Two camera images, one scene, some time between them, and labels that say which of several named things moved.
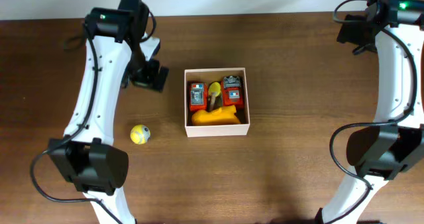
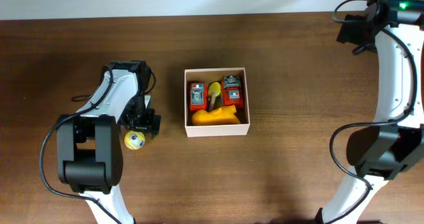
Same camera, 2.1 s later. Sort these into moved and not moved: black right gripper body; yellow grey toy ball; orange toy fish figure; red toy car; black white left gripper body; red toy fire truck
Moved: yellow grey toy ball; black white left gripper body
Not moved: red toy fire truck; orange toy fish figure; red toy car; black right gripper body
